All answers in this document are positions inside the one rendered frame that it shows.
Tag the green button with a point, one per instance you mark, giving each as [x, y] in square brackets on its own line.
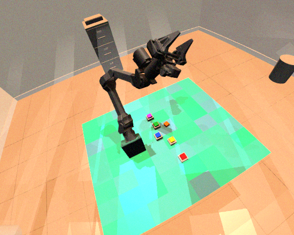
[156, 125]

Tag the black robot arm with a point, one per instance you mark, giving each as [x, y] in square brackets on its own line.
[139, 81]

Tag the magenta push button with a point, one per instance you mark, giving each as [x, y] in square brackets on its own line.
[149, 117]

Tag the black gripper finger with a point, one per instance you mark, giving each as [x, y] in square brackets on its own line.
[166, 41]
[183, 48]

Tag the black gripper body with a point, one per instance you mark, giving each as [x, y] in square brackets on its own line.
[158, 56]

